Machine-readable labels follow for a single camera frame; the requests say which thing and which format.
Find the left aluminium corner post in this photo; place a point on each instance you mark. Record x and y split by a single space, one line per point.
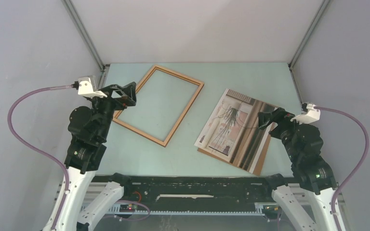
79 25

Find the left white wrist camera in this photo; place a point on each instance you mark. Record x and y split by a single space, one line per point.
87 88

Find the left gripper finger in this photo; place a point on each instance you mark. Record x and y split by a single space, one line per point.
127 90
125 101

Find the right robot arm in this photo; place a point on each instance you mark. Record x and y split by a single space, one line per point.
303 143

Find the wooden picture frame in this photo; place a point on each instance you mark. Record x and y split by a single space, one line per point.
164 98

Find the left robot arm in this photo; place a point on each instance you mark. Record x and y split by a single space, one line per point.
89 127

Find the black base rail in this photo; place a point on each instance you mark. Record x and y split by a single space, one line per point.
199 194

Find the plant photo print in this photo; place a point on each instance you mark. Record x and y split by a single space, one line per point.
234 119

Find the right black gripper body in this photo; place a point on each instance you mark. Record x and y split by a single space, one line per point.
284 128

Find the brown backing board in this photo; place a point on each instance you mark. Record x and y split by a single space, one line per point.
250 156

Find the aluminium corner post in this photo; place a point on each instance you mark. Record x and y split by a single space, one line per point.
79 25
315 21

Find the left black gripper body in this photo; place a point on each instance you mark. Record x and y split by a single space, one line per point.
105 107

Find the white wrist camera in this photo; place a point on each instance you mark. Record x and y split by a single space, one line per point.
309 114
87 88

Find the right aluminium corner post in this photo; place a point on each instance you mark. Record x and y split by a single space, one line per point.
315 21

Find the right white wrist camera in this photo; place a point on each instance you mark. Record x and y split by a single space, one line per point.
309 114

